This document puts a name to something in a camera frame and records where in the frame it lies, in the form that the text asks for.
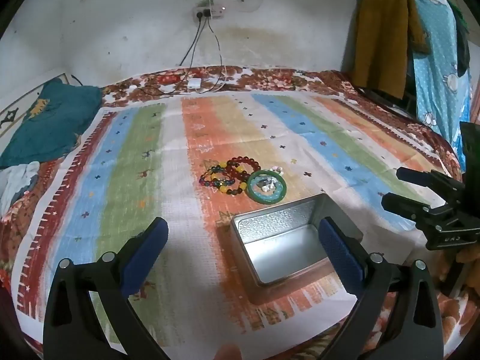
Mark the blue printed cloth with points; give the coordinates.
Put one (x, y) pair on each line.
(437, 63)

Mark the white charger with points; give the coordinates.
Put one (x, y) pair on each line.
(194, 84)

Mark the mustard yellow garment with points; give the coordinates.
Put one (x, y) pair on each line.
(382, 37)

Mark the green jade bangle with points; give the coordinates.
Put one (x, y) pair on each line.
(250, 194)

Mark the silver metal tin box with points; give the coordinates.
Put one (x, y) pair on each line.
(277, 247)

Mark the white cloth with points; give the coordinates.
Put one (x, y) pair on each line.
(17, 183)

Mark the striped printed mat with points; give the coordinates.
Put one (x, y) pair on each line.
(131, 176)

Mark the teal pillow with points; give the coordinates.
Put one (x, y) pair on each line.
(48, 120)

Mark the person's left hand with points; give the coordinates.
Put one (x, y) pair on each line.
(228, 353)

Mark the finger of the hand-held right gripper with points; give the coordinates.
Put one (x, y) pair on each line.
(416, 177)
(405, 203)

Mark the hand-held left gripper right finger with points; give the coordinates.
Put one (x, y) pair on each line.
(341, 258)

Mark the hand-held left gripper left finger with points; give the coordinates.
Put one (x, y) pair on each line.
(146, 255)

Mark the white wall power socket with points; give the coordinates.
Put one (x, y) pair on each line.
(210, 11)

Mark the dark green garment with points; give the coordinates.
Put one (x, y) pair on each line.
(463, 45)

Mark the small white pink beads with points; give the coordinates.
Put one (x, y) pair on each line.
(277, 168)

